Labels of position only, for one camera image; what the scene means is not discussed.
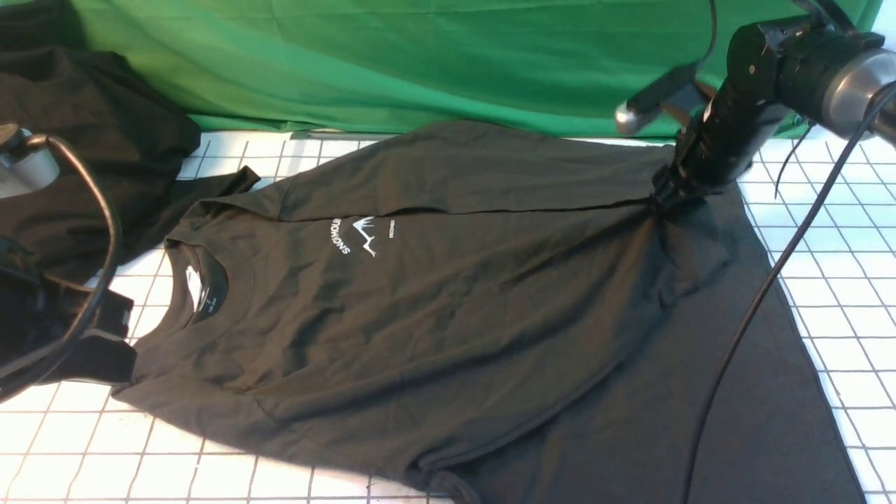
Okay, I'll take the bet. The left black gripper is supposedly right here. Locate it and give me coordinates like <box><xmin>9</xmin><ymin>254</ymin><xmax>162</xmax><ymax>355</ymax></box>
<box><xmin>1</xmin><ymin>238</ymin><xmax>137</xmax><ymax>393</ymax></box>

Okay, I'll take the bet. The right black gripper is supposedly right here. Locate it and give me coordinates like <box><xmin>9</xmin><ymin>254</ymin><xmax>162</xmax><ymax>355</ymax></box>
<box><xmin>652</xmin><ymin>78</ymin><xmax>790</xmax><ymax>211</ymax></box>

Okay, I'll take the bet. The gray long-sleeve top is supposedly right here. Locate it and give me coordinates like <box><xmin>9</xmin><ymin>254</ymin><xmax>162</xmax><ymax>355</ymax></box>
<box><xmin>113</xmin><ymin>121</ymin><xmax>865</xmax><ymax>503</ymax></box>

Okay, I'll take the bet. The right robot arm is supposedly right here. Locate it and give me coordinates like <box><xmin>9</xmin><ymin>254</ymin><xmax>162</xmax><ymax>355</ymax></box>
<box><xmin>652</xmin><ymin>16</ymin><xmax>894</xmax><ymax>209</ymax></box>

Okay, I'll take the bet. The dark clothes pile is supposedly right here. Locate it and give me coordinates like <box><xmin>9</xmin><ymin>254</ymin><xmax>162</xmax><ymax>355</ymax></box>
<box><xmin>0</xmin><ymin>0</ymin><xmax>261</xmax><ymax>281</ymax></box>

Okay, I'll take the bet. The green backdrop cloth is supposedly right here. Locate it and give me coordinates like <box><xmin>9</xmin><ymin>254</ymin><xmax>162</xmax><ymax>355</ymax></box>
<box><xmin>70</xmin><ymin>0</ymin><xmax>883</xmax><ymax>141</ymax></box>

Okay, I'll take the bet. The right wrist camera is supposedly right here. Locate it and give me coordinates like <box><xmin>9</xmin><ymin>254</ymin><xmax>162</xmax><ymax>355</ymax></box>
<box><xmin>615</xmin><ymin>61</ymin><xmax>708</xmax><ymax>137</ymax></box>

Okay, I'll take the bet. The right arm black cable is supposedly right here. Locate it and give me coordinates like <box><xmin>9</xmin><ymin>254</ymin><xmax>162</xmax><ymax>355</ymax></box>
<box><xmin>679</xmin><ymin>84</ymin><xmax>896</xmax><ymax>504</ymax></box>

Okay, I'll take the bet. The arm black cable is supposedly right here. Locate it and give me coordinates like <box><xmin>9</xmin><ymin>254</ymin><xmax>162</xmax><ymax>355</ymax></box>
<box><xmin>679</xmin><ymin>84</ymin><xmax>896</xmax><ymax>504</ymax></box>
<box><xmin>0</xmin><ymin>133</ymin><xmax>123</xmax><ymax>403</ymax></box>

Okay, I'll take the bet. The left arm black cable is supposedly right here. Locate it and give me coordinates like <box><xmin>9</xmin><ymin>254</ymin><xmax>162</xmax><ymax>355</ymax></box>
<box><xmin>0</xmin><ymin>133</ymin><xmax>123</xmax><ymax>403</ymax></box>

